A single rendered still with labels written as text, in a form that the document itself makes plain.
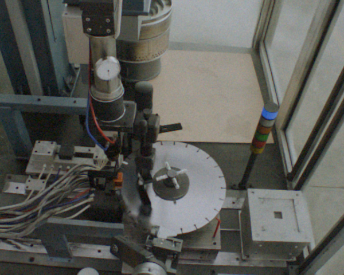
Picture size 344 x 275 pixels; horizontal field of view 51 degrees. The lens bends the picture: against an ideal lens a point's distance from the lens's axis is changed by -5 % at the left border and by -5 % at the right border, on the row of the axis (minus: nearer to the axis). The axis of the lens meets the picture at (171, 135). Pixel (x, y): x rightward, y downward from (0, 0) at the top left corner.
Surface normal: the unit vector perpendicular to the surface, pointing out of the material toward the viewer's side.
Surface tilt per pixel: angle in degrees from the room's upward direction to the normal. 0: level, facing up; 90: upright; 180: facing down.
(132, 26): 90
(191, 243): 0
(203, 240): 0
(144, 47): 90
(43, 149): 0
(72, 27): 90
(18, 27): 90
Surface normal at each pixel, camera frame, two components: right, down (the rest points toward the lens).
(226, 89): 0.06, -0.65
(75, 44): -0.04, 0.76
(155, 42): 0.59, 0.63
